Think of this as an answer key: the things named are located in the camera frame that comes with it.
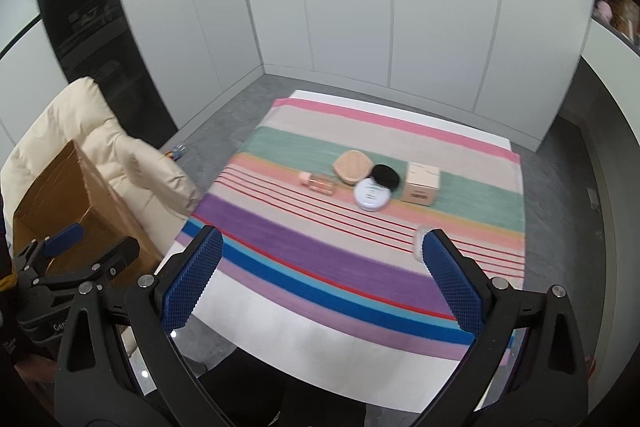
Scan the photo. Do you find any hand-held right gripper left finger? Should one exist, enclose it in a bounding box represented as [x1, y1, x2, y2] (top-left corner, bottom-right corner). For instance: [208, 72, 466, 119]
[54, 223, 224, 427]

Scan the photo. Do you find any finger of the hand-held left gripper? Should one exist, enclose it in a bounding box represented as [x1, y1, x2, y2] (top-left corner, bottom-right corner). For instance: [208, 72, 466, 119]
[30, 237, 141, 295]
[10, 223, 84, 276]

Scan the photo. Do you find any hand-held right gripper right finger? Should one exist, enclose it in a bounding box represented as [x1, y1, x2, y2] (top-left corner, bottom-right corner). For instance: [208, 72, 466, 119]
[421, 228, 591, 427]

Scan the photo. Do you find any brown cardboard box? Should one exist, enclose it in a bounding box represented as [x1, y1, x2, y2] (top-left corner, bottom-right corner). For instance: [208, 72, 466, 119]
[11, 139, 168, 280]

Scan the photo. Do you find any beige square carton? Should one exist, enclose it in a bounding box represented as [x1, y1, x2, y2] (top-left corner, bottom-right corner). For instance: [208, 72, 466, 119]
[401, 162, 442, 206]

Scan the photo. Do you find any white round jar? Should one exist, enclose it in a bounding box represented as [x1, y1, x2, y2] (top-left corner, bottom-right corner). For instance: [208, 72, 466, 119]
[353, 177, 393, 212]

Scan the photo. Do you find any beige rounded compact case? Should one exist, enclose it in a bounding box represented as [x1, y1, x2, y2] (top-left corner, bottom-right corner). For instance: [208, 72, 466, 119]
[333, 149, 373, 186]

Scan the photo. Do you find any small pink bottle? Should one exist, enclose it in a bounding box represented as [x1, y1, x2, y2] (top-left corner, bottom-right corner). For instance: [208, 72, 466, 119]
[299, 171, 337, 196]

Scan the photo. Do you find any person's dark clothing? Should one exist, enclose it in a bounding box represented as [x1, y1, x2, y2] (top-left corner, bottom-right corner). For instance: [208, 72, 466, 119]
[165, 347, 371, 427]

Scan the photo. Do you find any cream padded chair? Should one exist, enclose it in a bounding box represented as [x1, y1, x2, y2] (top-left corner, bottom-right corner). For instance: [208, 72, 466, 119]
[0, 77, 202, 258]

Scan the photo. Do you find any striped colourful blanket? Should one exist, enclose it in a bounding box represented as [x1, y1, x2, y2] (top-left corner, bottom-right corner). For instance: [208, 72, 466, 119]
[120, 89, 526, 413]

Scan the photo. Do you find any dark glass cabinet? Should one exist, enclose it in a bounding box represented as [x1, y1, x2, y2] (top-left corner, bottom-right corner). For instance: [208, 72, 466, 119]
[27, 0, 181, 152]

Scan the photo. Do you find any brown woven basket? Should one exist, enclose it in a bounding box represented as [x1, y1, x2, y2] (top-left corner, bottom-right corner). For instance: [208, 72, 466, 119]
[611, 0, 640, 35]

